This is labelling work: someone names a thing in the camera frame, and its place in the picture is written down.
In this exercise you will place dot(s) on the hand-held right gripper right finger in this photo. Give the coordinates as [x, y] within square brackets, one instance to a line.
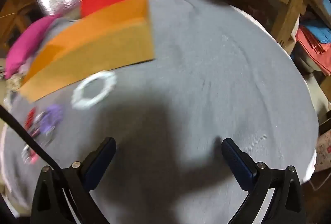
[236, 159]

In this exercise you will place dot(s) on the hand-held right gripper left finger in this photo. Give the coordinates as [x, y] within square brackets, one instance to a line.
[100, 159]

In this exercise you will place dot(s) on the orange jewelry box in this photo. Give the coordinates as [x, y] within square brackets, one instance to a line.
[103, 40]

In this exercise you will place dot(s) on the pink cushion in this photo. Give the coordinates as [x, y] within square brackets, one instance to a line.
[28, 43]

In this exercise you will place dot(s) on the stack of folded cloths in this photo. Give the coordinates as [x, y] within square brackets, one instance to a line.
[314, 45]

